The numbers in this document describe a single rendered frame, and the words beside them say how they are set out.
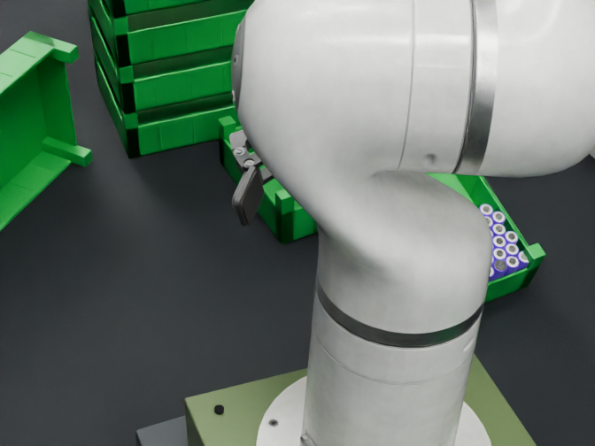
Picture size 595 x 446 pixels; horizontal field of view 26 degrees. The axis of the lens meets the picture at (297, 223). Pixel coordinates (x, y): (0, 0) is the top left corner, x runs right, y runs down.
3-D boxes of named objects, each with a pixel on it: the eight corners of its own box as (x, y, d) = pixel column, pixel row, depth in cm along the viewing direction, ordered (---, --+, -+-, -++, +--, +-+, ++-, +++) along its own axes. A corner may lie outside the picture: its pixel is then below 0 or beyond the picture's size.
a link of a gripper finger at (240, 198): (275, 169, 110) (249, 228, 106) (242, 165, 111) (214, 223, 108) (268, 143, 108) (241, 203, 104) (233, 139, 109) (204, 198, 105)
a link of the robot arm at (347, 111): (493, 352, 87) (560, 51, 72) (219, 339, 86) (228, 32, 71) (475, 236, 96) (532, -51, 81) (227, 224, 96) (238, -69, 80)
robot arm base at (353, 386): (330, 594, 93) (353, 424, 81) (215, 415, 106) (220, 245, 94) (540, 501, 101) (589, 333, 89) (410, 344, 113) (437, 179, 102)
